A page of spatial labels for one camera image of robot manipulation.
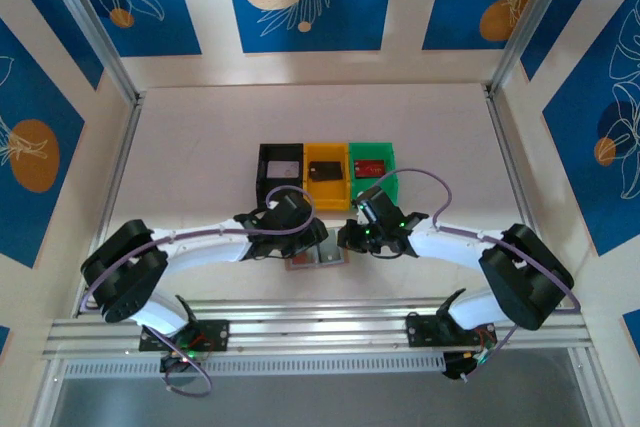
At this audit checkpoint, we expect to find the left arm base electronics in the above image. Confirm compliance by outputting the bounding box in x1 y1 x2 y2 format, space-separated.
158 346 202 389

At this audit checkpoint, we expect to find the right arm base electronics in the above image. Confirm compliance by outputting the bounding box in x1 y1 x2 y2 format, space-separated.
442 346 496 382

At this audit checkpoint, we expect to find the black card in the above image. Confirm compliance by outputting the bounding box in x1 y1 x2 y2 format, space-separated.
307 160 346 182

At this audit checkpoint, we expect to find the red card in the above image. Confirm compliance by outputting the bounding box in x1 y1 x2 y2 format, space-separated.
353 158 387 178

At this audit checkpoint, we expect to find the plain white card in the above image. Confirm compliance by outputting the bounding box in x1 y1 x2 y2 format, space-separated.
266 160 302 181

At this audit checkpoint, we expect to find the yellow plastic bin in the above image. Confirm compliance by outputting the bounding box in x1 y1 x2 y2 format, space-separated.
302 142 351 212

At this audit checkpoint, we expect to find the green plastic bin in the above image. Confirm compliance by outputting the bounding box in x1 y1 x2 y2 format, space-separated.
348 140 401 203

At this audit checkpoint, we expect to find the black plastic bin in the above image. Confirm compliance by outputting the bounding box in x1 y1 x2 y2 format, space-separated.
253 142 306 209

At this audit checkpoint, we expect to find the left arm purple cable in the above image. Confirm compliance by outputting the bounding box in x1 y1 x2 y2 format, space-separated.
79 185 317 398

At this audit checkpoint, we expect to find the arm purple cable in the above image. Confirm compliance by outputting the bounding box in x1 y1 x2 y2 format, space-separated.
79 185 317 398
369 168 581 383

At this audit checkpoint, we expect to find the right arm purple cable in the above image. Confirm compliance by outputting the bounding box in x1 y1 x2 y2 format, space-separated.
369 168 581 383

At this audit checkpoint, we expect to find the aluminium rail frame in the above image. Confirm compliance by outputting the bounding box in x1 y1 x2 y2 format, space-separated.
42 298 594 361

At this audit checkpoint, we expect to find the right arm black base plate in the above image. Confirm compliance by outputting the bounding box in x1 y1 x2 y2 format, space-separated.
405 314 497 348

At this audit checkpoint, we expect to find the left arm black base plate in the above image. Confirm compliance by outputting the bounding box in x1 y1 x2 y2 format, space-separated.
138 319 230 352

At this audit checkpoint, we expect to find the white slotted cable duct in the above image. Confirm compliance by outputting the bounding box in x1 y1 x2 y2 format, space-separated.
63 352 447 377

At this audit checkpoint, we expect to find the aluminium side rail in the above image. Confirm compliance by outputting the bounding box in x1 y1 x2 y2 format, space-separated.
72 91 147 319
483 85 564 306

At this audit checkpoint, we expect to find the aluminium corner post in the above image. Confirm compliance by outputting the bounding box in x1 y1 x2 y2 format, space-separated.
37 0 141 104
488 0 584 97

